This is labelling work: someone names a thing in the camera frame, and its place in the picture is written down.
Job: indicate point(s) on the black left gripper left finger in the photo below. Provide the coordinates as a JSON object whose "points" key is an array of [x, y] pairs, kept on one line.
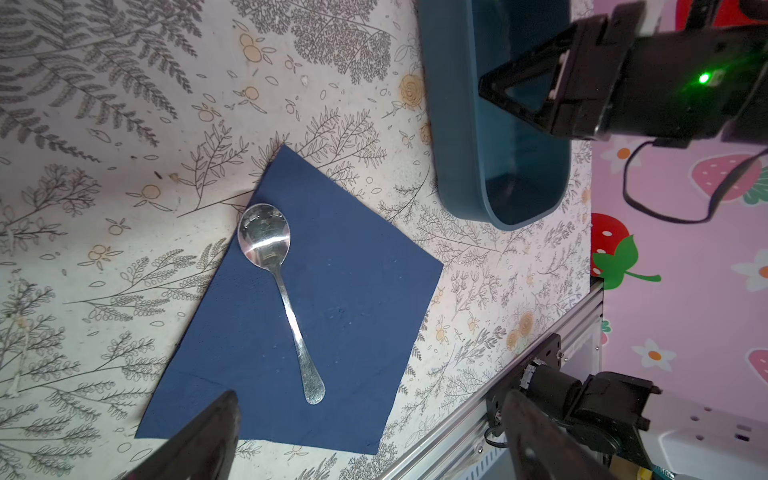
{"points": [[204, 449]]}

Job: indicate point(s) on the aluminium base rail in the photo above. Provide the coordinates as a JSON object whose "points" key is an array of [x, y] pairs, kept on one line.
{"points": [[458, 448]]}

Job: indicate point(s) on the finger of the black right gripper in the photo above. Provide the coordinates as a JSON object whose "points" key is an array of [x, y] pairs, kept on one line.
{"points": [[527, 86]]}

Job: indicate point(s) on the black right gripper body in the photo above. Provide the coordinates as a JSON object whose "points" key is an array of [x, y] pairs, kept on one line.
{"points": [[703, 81]]}

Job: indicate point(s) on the teal plastic tray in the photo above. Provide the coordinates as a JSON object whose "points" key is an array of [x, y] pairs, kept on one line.
{"points": [[490, 166]]}

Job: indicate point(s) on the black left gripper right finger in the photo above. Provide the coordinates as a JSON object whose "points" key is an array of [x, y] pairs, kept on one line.
{"points": [[539, 449]]}

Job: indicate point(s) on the silver spoon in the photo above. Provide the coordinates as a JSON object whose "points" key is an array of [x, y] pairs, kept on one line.
{"points": [[264, 237]]}

